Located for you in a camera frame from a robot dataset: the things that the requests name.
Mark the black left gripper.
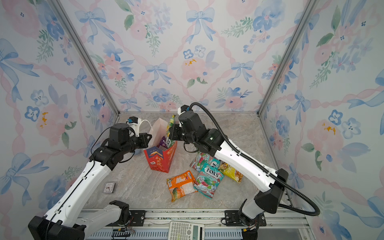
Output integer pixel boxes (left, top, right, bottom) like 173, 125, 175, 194
121, 132, 153, 156

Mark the yellow green Fox's packet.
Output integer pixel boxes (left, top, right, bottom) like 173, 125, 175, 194
166, 115, 176, 149

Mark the purple Fox's berries packet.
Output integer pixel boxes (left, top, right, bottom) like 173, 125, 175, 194
157, 136, 168, 151

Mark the red paper gift bag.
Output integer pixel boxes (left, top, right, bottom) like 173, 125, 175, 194
144, 118, 178, 173

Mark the teal Fox's candy packet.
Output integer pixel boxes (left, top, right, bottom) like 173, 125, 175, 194
194, 163, 224, 199

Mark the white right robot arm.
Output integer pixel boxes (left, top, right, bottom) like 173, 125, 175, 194
170, 106, 288, 226

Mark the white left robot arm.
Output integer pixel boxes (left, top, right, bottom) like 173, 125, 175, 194
28, 123, 152, 240

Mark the light blue oblong object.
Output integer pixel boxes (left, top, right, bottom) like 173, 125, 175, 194
134, 149, 143, 156

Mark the pink fruit candy packet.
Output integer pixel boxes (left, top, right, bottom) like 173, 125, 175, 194
190, 152, 221, 172

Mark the small square clock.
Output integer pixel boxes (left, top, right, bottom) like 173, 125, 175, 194
103, 182, 116, 194

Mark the yellow nut snack packet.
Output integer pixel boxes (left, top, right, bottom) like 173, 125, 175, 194
219, 162, 244, 184

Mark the orange snack packet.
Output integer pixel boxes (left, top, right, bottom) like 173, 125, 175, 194
167, 171, 197, 202

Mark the white calculator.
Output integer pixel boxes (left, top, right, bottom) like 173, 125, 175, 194
168, 221, 205, 240

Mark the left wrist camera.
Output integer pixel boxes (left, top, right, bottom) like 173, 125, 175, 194
126, 117, 153, 137

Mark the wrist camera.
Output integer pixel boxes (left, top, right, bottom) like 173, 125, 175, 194
126, 117, 153, 137
177, 105, 190, 116

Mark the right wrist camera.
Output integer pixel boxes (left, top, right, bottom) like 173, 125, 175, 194
177, 105, 190, 116

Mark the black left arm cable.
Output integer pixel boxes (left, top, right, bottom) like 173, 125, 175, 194
44, 125, 136, 240

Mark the black corrugated cable conduit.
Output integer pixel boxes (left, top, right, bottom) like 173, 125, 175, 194
188, 102, 321, 217

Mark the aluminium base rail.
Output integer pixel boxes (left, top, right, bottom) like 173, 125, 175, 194
74, 207, 316, 240

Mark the aluminium left corner post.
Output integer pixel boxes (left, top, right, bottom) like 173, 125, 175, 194
48, 0, 120, 117

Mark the aluminium corner post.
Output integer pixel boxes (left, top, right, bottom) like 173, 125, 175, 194
257, 0, 319, 117
48, 0, 120, 117

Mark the aluminium right corner post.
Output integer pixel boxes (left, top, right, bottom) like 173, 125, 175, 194
257, 0, 319, 117

